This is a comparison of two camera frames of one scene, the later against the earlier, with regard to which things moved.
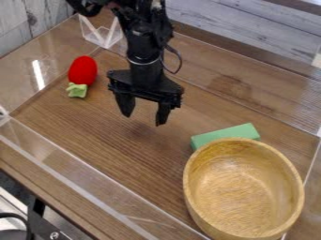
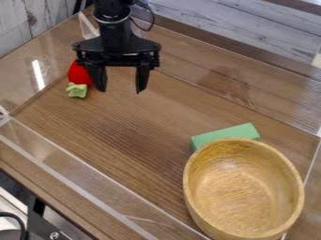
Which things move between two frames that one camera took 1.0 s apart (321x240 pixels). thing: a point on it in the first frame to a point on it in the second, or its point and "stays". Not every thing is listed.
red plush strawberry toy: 81,75 stays
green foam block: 243,130 stays
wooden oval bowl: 242,189 stays
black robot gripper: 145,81 to 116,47
